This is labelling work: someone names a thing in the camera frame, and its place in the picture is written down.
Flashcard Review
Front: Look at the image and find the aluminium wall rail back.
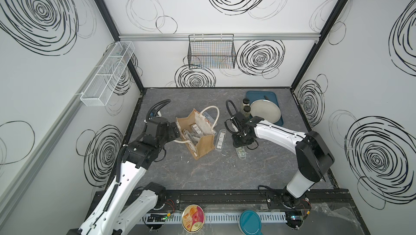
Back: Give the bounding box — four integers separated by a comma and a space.
119, 33, 321, 42

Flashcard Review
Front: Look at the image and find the teal plastic tray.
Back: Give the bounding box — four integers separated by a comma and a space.
246, 91, 284, 127

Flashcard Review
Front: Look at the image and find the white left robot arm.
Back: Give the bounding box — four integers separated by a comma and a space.
68, 116, 180, 235

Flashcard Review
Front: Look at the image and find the clear compass case white label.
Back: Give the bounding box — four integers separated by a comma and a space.
215, 129, 226, 151

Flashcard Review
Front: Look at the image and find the white slotted cable duct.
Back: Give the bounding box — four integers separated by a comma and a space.
139, 212, 287, 225

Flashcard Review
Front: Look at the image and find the burlap canvas tote bag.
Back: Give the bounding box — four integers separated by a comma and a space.
176, 106, 219, 160

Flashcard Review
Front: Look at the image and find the black corner frame post right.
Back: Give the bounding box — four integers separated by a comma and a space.
290, 0, 349, 91

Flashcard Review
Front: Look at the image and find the teal round lid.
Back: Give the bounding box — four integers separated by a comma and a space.
238, 210, 262, 235

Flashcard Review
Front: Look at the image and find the clear compass case blue insert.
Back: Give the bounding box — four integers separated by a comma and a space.
202, 111, 218, 132

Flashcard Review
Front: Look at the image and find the aluminium wall rail left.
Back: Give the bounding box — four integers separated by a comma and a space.
1, 44, 114, 225

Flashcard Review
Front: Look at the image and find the grey round plate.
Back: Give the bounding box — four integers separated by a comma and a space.
250, 100, 282, 123

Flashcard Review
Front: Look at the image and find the black corner frame post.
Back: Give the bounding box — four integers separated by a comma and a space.
94, 0, 145, 94
290, 0, 349, 91

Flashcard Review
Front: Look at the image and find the white wire shelf basket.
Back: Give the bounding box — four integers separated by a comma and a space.
80, 41, 135, 107

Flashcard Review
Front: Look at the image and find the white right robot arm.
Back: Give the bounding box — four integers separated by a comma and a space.
227, 112, 335, 209

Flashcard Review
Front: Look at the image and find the black wire basket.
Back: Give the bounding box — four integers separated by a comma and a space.
187, 40, 237, 69

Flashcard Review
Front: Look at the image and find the round tin pink lid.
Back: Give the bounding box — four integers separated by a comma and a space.
182, 205, 205, 233

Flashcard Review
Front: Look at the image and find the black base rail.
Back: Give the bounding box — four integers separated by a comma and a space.
87, 187, 353, 211

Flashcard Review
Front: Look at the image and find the black corner frame post left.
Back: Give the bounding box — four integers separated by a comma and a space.
94, 0, 145, 94

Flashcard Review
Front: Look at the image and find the aluminium wall rail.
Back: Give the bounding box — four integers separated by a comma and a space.
1, 44, 114, 225
119, 33, 321, 42

